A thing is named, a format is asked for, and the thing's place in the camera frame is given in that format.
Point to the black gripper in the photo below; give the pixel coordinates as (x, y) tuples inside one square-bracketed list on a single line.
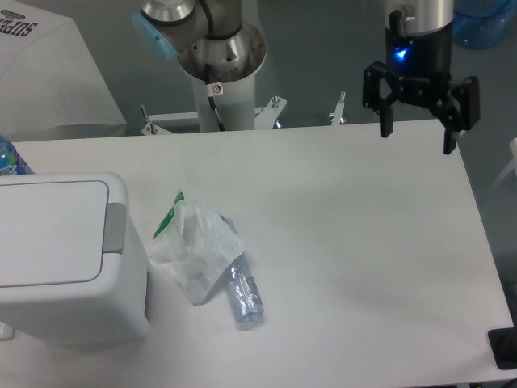
[(418, 47)]

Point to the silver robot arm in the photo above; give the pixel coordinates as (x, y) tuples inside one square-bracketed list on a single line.
[(222, 53)]

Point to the white trash can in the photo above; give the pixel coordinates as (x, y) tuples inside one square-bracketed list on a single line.
[(73, 267)]

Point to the blue water jug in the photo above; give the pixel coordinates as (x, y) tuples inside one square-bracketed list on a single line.
[(481, 24)]

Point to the clear plastic bottle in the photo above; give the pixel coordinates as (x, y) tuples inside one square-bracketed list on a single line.
[(242, 291)]

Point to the black device at edge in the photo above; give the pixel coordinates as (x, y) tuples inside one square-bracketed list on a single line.
[(503, 345)]

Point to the white plastic bag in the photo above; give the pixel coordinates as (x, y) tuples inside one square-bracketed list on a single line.
[(194, 245)]

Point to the blue labelled water bottle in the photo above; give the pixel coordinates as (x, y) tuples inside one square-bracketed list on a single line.
[(11, 161)]

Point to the white table clamp bracket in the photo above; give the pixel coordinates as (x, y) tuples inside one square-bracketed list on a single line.
[(336, 117)]

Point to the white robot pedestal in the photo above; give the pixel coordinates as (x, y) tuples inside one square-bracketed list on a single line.
[(220, 106)]

